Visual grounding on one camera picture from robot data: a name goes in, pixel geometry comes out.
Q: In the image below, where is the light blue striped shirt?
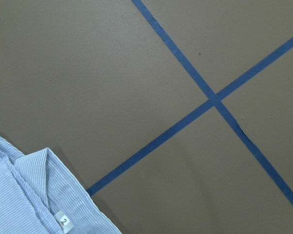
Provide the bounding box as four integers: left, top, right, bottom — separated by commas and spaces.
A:
0, 136, 120, 234

